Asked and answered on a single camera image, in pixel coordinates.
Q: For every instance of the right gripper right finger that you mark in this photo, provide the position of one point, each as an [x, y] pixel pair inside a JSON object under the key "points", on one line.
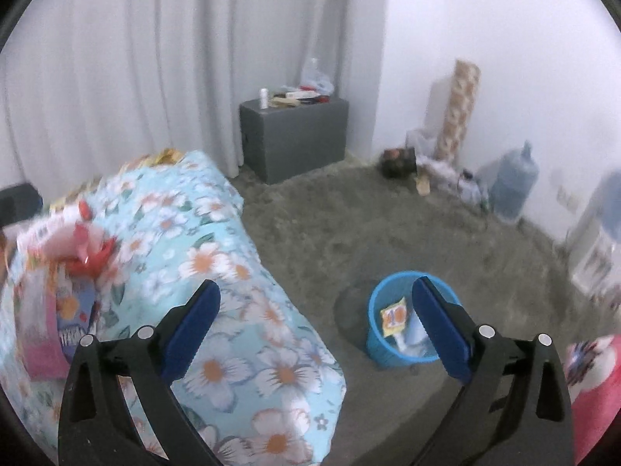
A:
{"points": [[513, 407]]}

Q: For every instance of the blue plastic trash bin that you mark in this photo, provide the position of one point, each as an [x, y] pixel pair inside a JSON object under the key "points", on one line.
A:
{"points": [[396, 336]]}

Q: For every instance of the clear pink plastic bag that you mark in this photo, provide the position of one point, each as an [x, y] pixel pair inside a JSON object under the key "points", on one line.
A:
{"points": [[69, 236]]}

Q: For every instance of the pink paper sheet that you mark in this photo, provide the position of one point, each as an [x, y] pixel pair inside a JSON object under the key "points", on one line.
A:
{"points": [[36, 326]]}

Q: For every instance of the purple snack packet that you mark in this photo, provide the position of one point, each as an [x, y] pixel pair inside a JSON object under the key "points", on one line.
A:
{"points": [[75, 302]]}

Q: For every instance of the orange yellow noodle packet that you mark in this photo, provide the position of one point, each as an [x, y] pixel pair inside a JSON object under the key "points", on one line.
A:
{"points": [[394, 318]]}

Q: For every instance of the grey curtain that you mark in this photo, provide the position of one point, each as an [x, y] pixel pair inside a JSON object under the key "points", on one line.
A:
{"points": [[87, 85]]}

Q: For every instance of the blue water gallon bottle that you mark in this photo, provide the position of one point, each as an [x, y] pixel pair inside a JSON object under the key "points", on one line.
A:
{"points": [[517, 175]]}

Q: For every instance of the small white bottle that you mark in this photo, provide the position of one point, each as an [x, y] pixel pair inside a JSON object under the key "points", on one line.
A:
{"points": [[264, 99]]}

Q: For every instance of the dark grey storage box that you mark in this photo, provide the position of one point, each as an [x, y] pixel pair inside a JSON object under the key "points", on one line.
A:
{"points": [[281, 143]]}

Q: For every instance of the dark brown box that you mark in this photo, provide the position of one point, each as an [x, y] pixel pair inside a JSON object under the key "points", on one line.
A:
{"points": [[398, 163]]}

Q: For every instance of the patterned rolled mat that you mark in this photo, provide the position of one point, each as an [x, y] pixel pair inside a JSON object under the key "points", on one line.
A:
{"points": [[461, 102]]}

